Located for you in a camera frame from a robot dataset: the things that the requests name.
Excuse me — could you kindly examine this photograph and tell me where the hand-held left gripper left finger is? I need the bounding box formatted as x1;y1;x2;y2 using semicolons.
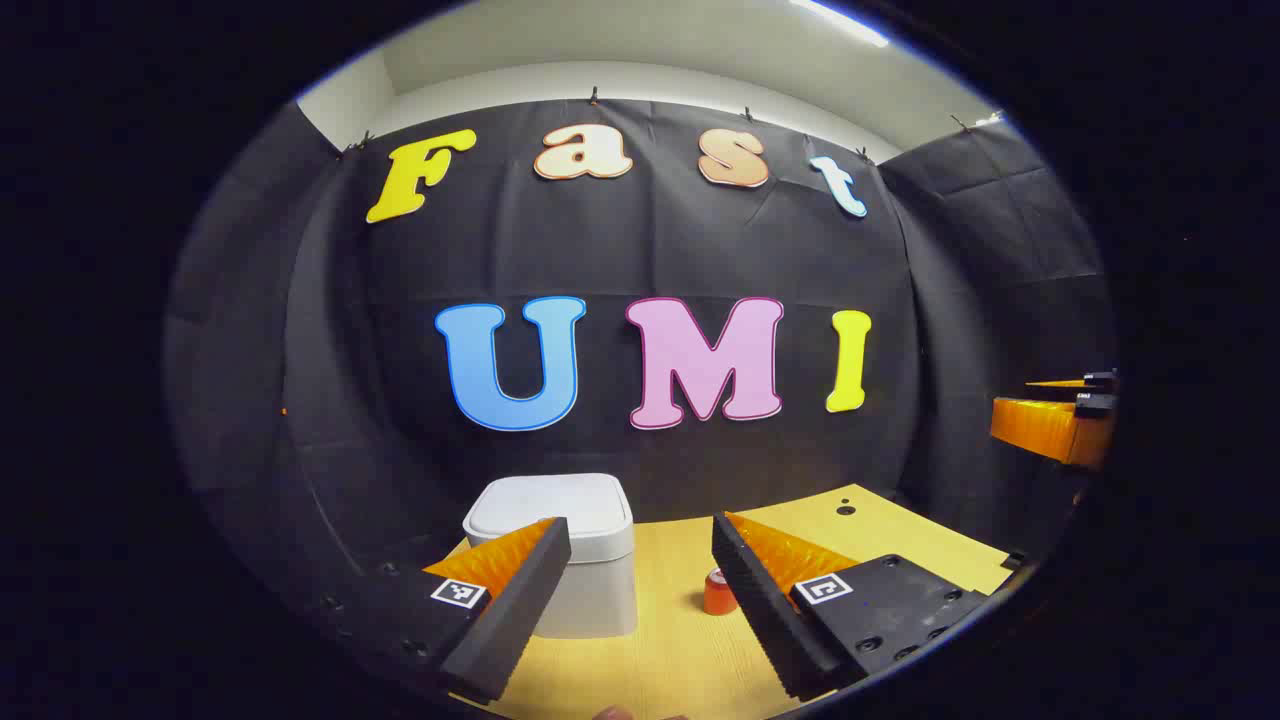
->
320;517;573;706

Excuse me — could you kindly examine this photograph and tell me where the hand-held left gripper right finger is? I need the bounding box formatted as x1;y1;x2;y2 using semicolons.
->
712;512;991;701

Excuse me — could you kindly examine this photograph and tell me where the grey desktop garbage bin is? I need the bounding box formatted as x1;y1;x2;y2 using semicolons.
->
462;473;639;641

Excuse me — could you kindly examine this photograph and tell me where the wooden desktop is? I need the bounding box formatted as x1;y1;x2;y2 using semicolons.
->
440;484;1016;720

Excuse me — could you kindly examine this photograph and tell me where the black backdrop cloth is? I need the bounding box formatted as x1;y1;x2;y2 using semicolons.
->
165;97;1119;641

